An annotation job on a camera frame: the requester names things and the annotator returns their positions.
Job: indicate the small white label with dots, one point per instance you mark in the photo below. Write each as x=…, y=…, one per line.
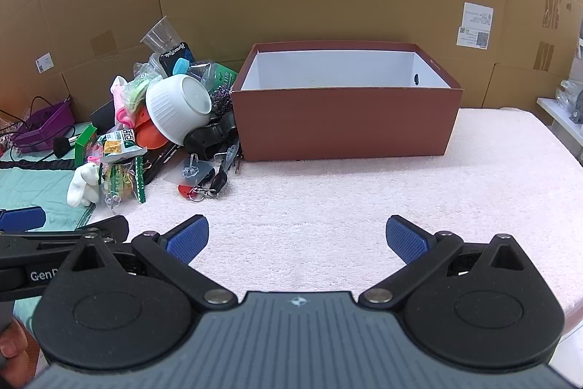
x=44, y=63

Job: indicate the snack bag with green clips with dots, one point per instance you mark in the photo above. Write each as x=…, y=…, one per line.
x=122, y=179

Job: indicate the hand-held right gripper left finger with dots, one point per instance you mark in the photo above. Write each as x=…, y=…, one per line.
x=189, y=239

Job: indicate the black makeup brush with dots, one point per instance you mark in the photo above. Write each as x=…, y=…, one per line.
x=61, y=145

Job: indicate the brown cardboard shoe box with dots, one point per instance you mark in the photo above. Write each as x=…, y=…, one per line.
x=346, y=124

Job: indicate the orange plastic funnel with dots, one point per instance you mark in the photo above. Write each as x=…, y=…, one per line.
x=148, y=136

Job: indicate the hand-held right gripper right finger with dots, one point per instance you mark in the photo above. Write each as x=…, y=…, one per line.
x=406, y=241

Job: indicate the large white shipping label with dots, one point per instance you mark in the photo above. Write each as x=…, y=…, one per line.
x=476, y=25

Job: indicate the clear plastic hook plate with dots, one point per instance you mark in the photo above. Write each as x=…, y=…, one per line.
x=189, y=171

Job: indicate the clear plastic container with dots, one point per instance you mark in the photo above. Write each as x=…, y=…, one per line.
x=157, y=63

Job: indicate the clear bag of green rings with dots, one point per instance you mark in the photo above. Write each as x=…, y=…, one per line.
x=139, y=86

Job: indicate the white ribbed bowl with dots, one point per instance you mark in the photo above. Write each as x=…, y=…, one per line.
x=175, y=106

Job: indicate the steel wool scourer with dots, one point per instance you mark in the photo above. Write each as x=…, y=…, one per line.
x=222, y=99

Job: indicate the pink packet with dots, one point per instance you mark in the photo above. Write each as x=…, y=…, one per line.
x=119, y=92

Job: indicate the black flat tray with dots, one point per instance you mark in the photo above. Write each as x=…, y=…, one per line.
x=157, y=163

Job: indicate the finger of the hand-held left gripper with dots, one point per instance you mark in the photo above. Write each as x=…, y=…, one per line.
x=111, y=228
x=22, y=219

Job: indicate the green and white snack packet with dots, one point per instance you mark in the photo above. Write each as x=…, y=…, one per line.
x=119, y=142

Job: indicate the teal cloth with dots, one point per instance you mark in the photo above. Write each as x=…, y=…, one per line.
x=36, y=188

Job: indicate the clear plastic cup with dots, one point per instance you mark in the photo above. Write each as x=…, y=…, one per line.
x=159, y=34

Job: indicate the white shelf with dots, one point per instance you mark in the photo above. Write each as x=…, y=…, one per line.
x=562, y=111

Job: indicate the black plastic clip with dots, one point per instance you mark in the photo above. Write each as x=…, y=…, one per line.
x=207, y=136

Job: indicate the green cardboard box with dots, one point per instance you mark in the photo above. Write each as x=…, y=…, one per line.
x=85, y=143

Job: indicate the black and blue card case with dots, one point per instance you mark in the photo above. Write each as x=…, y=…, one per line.
x=175, y=52

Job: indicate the white plush toy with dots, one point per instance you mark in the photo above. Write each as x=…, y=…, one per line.
x=83, y=184

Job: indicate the keys with red tag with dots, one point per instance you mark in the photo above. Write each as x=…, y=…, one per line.
x=207, y=186

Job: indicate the person's left hand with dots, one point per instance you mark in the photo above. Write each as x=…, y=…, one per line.
x=11, y=348

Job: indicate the purple plastic basket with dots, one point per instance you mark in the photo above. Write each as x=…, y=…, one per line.
x=43, y=124

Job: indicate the plastic bottle with blue cap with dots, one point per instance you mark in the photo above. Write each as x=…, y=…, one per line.
x=214, y=74

